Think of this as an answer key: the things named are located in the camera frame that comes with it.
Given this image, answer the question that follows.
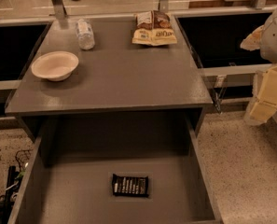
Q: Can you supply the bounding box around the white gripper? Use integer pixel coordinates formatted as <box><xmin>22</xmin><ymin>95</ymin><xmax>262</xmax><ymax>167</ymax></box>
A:
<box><xmin>240</xmin><ymin>8</ymin><xmax>277</xmax><ymax>126</ymax></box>

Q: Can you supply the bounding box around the black rxbar chocolate bar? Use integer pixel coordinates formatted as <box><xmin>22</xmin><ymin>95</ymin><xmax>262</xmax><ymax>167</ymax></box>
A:
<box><xmin>112</xmin><ymin>174</ymin><xmax>148</xmax><ymax>198</ymax></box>

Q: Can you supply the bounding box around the grey counter cabinet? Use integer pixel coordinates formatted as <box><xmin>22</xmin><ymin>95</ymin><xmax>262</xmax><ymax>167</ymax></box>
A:
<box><xmin>5</xmin><ymin>15</ymin><xmax>214</xmax><ymax>142</ymax></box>

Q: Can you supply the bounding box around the open grey top drawer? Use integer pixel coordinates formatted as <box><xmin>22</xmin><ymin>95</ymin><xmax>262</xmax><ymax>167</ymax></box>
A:
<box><xmin>8</xmin><ymin>111</ymin><xmax>223</xmax><ymax>224</ymax></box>

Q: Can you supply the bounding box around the brown yellow snack bag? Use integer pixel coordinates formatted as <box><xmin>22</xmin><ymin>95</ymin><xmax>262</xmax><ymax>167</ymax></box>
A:
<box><xmin>132</xmin><ymin>10</ymin><xmax>177</xmax><ymax>46</ymax></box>

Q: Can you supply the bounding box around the white paper bowl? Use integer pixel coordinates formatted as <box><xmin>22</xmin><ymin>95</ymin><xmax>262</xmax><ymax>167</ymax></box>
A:
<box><xmin>31</xmin><ymin>51</ymin><xmax>79</xmax><ymax>81</ymax></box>

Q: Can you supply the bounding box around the grey metal post left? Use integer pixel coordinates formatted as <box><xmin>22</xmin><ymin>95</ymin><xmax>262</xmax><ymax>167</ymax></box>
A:
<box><xmin>51</xmin><ymin>0</ymin><xmax>66</xmax><ymax>20</ymax></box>

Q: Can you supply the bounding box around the black cables and equipment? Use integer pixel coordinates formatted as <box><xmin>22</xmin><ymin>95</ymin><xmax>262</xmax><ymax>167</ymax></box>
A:
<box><xmin>0</xmin><ymin>148</ymin><xmax>32</xmax><ymax>224</ymax></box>

